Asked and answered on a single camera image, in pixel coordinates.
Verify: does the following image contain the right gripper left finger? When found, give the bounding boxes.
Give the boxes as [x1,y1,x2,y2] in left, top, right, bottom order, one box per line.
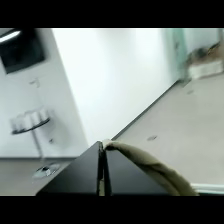
[35,141,103,197]

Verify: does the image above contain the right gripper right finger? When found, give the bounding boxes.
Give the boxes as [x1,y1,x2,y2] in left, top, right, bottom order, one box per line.
[102,146,170,197]

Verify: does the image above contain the khaki garment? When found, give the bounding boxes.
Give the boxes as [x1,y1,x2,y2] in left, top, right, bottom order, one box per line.
[100,138,199,197]

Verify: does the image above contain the round side table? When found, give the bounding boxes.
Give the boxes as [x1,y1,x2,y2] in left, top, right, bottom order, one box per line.
[9,107,62,180]

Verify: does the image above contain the black wall screen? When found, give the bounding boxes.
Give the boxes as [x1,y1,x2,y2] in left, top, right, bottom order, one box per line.
[0,29,47,75]

